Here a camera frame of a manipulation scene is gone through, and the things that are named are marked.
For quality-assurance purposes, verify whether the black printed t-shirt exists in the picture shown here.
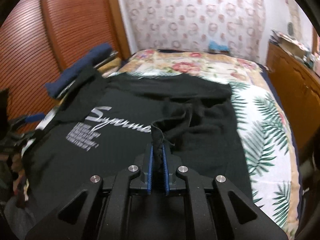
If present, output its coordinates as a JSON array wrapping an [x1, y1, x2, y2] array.
[[21, 65, 253, 210]]

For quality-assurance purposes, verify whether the navy folded garment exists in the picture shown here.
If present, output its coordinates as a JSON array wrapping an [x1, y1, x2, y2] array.
[[45, 43, 113, 99]]

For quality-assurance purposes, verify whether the palm leaf bedsheet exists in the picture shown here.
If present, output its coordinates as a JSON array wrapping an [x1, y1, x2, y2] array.
[[21, 71, 299, 230]]

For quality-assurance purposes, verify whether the floral blanket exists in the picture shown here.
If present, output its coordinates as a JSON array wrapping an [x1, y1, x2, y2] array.
[[121, 50, 300, 239]]

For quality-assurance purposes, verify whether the wooden louvered wardrobe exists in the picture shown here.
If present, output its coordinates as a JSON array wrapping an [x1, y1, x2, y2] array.
[[1, 0, 131, 119]]

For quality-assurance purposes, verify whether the wooden sideboard cabinet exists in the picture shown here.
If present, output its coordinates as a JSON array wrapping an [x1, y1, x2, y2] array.
[[266, 42, 319, 154]]

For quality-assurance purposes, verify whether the box with blue cloth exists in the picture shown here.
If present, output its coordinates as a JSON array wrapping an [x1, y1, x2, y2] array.
[[208, 41, 229, 52]]

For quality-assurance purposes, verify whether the cardboard box on sideboard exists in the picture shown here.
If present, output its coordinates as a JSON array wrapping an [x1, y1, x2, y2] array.
[[271, 30, 310, 59]]

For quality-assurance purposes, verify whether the circle patterned curtain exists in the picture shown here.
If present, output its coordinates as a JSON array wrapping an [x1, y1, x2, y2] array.
[[122, 0, 266, 61]]

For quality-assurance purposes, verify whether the small round fan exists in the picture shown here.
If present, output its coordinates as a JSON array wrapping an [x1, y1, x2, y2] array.
[[287, 22, 295, 37]]

